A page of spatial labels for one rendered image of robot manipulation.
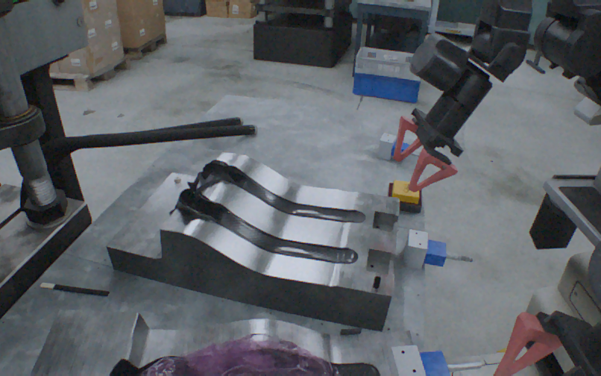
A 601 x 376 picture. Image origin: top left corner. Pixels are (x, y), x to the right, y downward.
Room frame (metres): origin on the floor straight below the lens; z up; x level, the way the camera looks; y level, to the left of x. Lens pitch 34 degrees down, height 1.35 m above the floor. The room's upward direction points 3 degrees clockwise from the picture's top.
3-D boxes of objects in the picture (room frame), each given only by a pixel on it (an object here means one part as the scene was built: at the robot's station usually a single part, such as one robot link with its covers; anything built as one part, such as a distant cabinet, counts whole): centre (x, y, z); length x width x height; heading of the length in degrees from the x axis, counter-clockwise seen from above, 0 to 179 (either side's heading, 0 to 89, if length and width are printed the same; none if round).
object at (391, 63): (3.70, -0.77, 0.28); 0.61 x 0.41 x 0.15; 76
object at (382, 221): (0.58, -0.16, 0.87); 0.05 x 0.05 x 0.04; 78
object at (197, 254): (0.58, 0.07, 0.87); 0.50 x 0.26 x 0.14; 78
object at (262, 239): (0.57, 0.06, 0.92); 0.35 x 0.16 x 0.09; 78
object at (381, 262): (0.47, -0.14, 0.87); 0.05 x 0.05 x 0.04; 78
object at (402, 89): (3.70, -0.77, 0.11); 0.61 x 0.41 x 0.22; 76
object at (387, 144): (0.98, -0.28, 0.83); 0.13 x 0.05 x 0.05; 67
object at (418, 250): (0.57, -0.27, 0.83); 0.13 x 0.05 x 0.05; 76
